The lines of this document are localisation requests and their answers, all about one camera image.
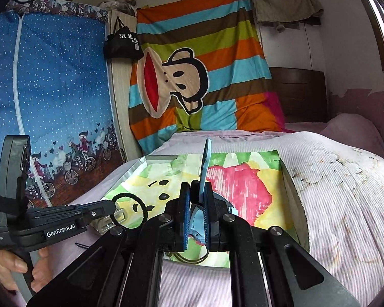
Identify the person's left hand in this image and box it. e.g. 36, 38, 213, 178
0, 248, 51, 293

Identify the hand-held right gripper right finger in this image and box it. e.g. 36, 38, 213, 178
200, 181, 361, 307

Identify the grey shallow cardboard box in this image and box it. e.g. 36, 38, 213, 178
97, 150, 310, 270

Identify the blue dotted fabric wardrobe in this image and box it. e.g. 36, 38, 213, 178
0, 0, 127, 223

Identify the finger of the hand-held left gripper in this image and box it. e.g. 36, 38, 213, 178
27, 199, 117, 224

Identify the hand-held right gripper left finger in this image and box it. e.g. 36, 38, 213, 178
26, 182, 193, 307

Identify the wooden framed window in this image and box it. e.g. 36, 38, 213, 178
347, 0, 384, 72

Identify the striped monkey print blanket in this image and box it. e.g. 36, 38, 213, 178
127, 0, 295, 157

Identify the dark wooden headboard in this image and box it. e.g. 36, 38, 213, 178
268, 67, 327, 124

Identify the thin brown cord loop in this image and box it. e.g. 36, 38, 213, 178
169, 249, 209, 266

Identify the thin wall cable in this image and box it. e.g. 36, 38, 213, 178
305, 22, 312, 71

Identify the olive hanging cloth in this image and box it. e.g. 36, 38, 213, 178
250, 0, 325, 33

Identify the black hair tie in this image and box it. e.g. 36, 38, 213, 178
111, 192, 148, 228

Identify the colourful cloth in tray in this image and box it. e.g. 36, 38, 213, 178
104, 152, 301, 267

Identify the pink pillow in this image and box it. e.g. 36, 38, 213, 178
318, 113, 384, 157

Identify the blue wrist watch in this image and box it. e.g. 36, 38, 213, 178
187, 138, 239, 247

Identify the black tote bag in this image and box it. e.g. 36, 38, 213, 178
102, 16, 145, 62

